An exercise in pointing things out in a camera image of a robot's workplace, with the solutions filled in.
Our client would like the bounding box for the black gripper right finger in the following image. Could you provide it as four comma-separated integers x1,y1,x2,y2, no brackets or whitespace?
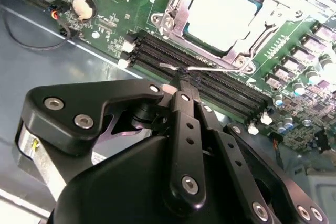
191,79,330,224

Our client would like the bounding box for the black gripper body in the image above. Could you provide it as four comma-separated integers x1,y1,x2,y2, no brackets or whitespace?
54,103,250,224

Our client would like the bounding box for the metal socket cover frame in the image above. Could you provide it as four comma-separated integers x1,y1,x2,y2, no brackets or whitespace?
162,0,287,65

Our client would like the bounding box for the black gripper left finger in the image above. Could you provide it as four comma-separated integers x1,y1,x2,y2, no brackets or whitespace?
22,70,207,209

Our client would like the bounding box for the silver square CPU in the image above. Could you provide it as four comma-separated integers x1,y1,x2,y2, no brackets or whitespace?
182,0,266,53

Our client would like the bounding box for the metal wire locking lever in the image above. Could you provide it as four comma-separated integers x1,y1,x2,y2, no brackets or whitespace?
159,62,246,74

